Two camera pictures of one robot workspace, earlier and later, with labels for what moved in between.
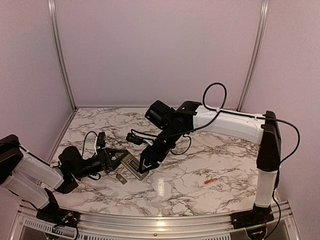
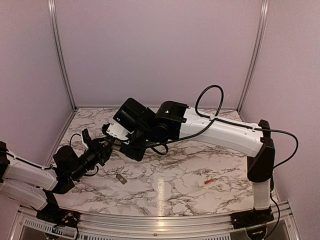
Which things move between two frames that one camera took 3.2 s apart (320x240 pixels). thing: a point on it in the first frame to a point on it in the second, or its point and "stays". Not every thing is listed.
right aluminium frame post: [264, 12] stays
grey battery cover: [121, 178] stays
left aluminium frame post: [52, 13] stays
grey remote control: [132, 164] to [116, 146]
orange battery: [209, 181] stays
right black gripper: [146, 154] to [137, 155]
